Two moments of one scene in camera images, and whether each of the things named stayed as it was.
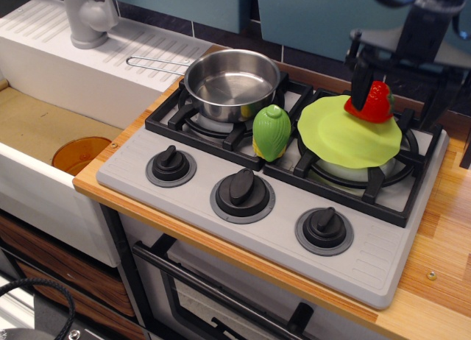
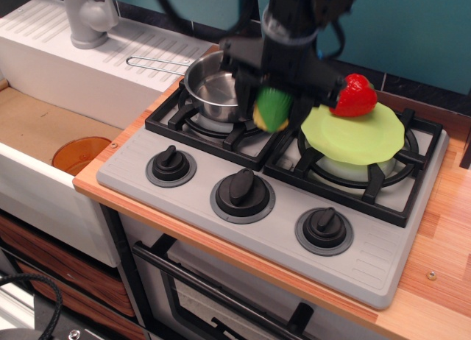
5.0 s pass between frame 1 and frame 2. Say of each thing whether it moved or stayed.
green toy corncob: moved
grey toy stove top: stayed
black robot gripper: moved
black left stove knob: stayed
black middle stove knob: stayed
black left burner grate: stayed
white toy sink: stayed
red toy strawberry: moved
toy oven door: stayed
